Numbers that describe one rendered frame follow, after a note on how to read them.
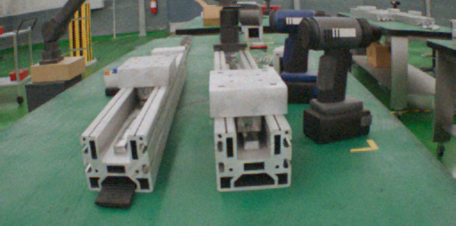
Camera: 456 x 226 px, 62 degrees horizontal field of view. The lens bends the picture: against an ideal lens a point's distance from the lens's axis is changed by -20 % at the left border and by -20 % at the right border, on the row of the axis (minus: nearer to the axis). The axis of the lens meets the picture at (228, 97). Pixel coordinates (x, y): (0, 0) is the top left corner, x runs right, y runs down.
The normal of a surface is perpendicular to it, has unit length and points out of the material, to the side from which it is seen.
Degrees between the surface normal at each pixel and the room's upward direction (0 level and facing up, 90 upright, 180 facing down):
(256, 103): 90
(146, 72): 90
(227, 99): 90
